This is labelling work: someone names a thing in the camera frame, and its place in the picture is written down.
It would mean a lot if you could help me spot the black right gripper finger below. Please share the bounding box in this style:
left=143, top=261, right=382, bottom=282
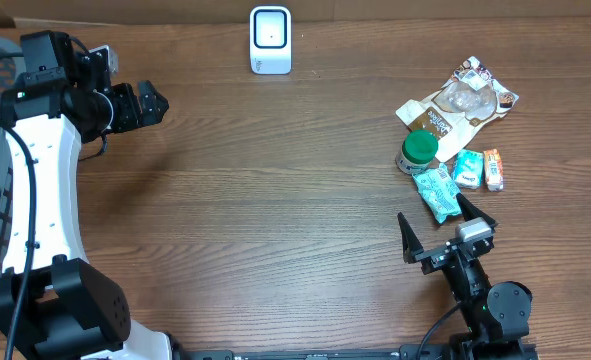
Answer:
left=397, top=212, right=424, bottom=264
left=456, top=193, right=498, bottom=228

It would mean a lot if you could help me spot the teal snack packet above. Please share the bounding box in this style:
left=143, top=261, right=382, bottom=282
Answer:
left=413, top=163, right=462, bottom=224

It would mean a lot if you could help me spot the teal tissue pack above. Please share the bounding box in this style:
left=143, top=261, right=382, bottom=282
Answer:
left=451, top=149, right=484, bottom=189

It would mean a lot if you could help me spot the orange snack packet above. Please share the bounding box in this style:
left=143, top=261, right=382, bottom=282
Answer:
left=483, top=149, right=504, bottom=192

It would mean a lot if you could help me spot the green lid white jar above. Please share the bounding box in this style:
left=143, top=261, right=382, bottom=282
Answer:
left=396, top=130, right=438, bottom=175

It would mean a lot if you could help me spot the beige brown snack pouch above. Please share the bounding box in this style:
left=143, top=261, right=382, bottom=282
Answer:
left=396, top=56, right=519, bottom=162

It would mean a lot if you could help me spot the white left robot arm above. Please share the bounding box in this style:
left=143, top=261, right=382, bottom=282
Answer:
left=0, top=30, right=183, bottom=359

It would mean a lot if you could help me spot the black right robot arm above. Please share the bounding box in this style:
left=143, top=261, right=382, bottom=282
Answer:
left=397, top=194, right=538, bottom=360

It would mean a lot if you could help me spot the white barcode scanner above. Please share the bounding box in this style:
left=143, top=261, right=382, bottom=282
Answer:
left=249, top=5, right=292, bottom=75

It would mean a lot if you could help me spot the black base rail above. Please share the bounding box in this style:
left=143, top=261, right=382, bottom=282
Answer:
left=184, top=344, right=541, bottom=360

